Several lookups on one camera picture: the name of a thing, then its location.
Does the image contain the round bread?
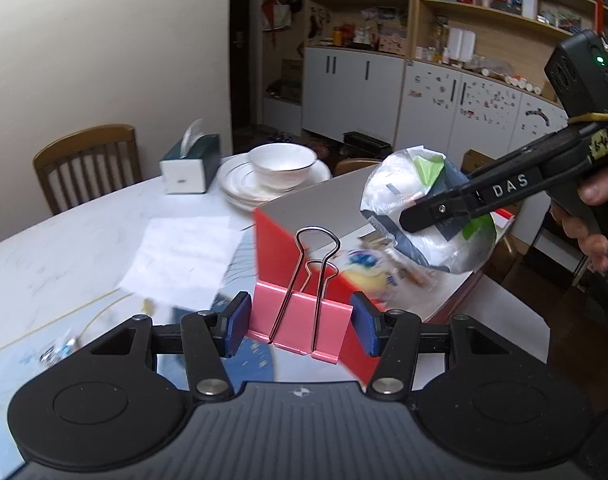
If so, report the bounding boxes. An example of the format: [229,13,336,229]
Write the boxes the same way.
[331,248,436,304]

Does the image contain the pink binder clip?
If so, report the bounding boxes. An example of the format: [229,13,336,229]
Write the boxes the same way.
[247,226,353,364]

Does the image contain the person's right hand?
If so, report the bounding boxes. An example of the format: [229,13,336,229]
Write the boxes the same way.
[550,168,608,273]

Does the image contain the cardboard box on floor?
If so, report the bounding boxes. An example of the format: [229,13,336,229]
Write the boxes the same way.
[461,150,494,176]

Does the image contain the white paper napkin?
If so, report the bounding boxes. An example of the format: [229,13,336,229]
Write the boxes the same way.
[120,217,243,311]

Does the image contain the wooden display shelving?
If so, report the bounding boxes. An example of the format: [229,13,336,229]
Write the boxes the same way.
[407,0,608,98]

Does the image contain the red white cardboard box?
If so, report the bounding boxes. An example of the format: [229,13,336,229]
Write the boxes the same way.
[251,164,518,389]

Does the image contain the black floor heater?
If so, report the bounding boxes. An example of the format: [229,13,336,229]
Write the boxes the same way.
[343,131,393,160]

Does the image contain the near wooden chair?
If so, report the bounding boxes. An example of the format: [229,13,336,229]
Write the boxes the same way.
[333,158,380,177]

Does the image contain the stacked white plates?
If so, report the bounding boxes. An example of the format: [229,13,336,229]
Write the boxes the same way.
[215,153,333,212]

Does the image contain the green white tissue box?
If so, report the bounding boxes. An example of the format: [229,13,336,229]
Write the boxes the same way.
[159,119,221,194]

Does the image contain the white ceramic bowl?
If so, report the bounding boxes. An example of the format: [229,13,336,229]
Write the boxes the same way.
[247,143,318,191]

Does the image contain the white tall cabinet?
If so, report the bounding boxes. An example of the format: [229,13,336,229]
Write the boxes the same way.
[258,0,412,143]

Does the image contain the wooden dining chair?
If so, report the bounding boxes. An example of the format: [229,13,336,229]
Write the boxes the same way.
[33,124,142,216]

